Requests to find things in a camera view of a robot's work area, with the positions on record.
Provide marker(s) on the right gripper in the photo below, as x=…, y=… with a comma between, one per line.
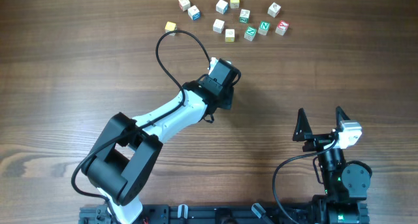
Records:
x=303, y=129

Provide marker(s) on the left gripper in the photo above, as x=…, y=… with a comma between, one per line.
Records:
x=227, y=102

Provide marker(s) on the green wooden block Z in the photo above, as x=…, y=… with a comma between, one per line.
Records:
x=250, y=33

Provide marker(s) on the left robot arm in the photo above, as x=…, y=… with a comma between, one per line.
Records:
x=120, y=162

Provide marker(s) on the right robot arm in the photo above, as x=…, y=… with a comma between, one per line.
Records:
x=345, y=183

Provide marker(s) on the yellow-edged wooden block K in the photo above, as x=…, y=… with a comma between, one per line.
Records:
x=229, y=35

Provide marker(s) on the plain wooden block centre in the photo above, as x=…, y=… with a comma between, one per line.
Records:
x=218, y=26

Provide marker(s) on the green wooden block N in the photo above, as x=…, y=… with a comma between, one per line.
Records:
x=263, y=28

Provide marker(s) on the dark green block Z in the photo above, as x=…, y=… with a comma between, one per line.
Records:
x=244, y=16

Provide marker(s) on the blue-edged wooden block A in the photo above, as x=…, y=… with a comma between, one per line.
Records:
x=194, y=13

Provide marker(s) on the yellow wooden block left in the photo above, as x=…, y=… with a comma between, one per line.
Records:
x=170, y=26

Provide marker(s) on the yellow wooden block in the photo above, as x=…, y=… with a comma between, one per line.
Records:
x=170, y=26
x=234, y=3

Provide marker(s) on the blue-edged wooden block P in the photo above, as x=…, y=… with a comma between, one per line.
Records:
x=222, y=6

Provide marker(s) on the red wooden letter block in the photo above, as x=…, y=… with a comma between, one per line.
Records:
x=282, y=27

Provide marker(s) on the yellow wooden block top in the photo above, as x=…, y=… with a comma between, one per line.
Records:
x=234, y=3

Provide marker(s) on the red-edged wooden block top left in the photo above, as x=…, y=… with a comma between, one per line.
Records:
x=184, y=4

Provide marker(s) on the plain wooden block bird picture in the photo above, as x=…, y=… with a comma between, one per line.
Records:
x=274, y=9

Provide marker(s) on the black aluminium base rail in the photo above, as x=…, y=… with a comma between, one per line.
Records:
x=299, y=212

